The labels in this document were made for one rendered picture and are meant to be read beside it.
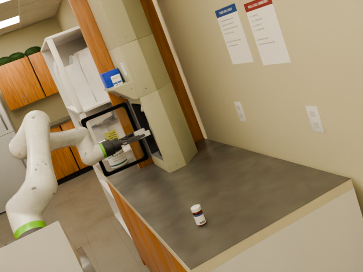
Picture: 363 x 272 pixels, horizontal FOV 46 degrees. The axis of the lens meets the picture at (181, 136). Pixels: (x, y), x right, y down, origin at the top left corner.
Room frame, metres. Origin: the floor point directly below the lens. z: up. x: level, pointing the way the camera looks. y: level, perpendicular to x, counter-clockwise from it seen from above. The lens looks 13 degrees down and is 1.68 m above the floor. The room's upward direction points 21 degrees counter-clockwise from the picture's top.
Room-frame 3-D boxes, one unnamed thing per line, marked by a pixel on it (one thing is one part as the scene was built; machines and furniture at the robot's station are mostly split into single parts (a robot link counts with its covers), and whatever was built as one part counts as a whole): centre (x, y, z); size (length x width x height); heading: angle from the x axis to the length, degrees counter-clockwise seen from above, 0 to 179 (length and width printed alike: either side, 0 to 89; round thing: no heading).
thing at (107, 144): (2.43, 0.42, 1.20); 0.09 x 0.06 x 0.12; 15
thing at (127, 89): (2.49, 0.24, 1.46); 0.32 x 0.12 x 0.10; 16
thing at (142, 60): (2.54, 0.07, 1.32); 0.32 x 0.25 x 0.77; 16
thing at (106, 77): (2.58, 0.27, 1.55); 0.10 x 0.10 x 0.09; 16
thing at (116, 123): (2.63, 0.39, 1.19); 0.30 x 0.01 x 0.40; 99
